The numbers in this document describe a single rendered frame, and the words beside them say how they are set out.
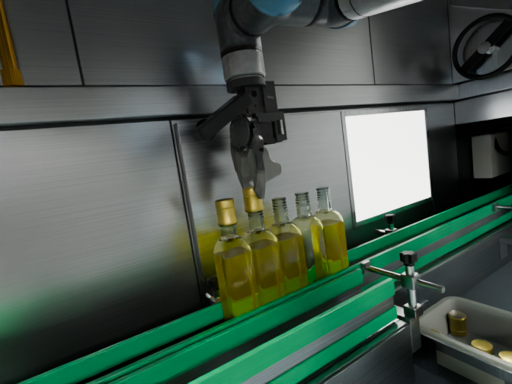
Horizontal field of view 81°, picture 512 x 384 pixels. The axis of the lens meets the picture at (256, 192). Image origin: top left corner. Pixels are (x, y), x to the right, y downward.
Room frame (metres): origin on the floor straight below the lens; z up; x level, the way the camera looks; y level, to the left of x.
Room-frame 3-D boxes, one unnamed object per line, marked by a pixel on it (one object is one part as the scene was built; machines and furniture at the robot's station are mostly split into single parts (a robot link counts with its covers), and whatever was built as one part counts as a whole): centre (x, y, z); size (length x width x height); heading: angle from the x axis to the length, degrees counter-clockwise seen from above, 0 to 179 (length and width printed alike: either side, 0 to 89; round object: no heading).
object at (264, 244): (0.56, 0.01, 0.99); 0.06 x 0.06 x 0.21; 30
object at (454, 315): (0.63, -0.41, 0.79); 0.04 x 0.04 x 0.04
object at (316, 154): (0.86, -0.24, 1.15); 0.90 x 0.03 x 0.34; 120
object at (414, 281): (0.57, -0.25, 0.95); 0.17 x 0.03 x 0.12; 30
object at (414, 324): (0.58, -0.24, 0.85); 0.09 x 0.04 x 0.07; 30
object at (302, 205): (0.62, -0.09, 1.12); 0.03 x 0.03 x 0.05
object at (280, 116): (0.57, -0.02, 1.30); 0.09 x 0.08 x 0.12; 120
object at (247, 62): (0.57, -0.01, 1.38); 0.08 x 0.08 x 0.05
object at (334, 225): (0.64, -0.14, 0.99); 0.06 x 0.06 x 0.21; 29
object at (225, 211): (0.53, 0.06, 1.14); 0.04 x 0.04 x 0.04
